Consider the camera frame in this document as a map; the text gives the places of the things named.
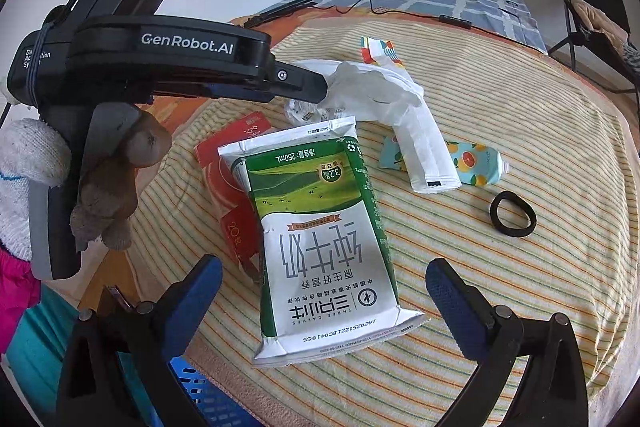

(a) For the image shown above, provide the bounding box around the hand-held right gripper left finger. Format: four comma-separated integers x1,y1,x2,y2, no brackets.
57,254,223,427

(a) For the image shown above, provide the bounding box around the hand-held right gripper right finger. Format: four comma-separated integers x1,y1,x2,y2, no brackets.
425,258,591,427

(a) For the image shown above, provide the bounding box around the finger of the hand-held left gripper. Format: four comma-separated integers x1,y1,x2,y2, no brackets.
267,57,332,104

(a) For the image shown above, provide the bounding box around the blue plastic basket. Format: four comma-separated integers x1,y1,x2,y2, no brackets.
167,354,221,427

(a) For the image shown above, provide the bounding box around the colourful patterned wrapper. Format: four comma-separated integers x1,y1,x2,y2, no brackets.
360,36,406,68

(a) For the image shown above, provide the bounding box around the red cardboard box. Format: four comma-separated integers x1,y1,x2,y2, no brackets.
194,112,273,280

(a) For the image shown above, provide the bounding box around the white and green milk carton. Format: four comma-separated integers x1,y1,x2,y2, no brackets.
217,116,431,368

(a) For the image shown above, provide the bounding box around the white plastic bag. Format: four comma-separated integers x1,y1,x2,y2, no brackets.
285,59,461,195

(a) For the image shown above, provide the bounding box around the fruit print tube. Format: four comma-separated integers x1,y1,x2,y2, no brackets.
377,137,511,188

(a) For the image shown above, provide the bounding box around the person's left forearm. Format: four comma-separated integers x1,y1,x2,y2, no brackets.
0,118,72,260

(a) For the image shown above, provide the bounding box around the person's left hand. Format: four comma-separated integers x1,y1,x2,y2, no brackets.
70,104,173,251

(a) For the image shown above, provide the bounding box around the beige towel blanket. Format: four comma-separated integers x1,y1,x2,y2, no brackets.
190,342,601,427

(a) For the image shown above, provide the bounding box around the pink clothing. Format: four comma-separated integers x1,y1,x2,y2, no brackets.
0,247,42,353

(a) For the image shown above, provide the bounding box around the striped blanket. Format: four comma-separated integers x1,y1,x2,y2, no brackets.
80,19,640,408

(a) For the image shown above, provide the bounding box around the beige cloth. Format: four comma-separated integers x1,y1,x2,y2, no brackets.
570,0,631,52

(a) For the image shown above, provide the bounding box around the ring light with black stand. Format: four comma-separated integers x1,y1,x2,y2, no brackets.
242,0,318,30

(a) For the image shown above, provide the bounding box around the black hair tie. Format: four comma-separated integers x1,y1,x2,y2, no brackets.
489,190,537,238

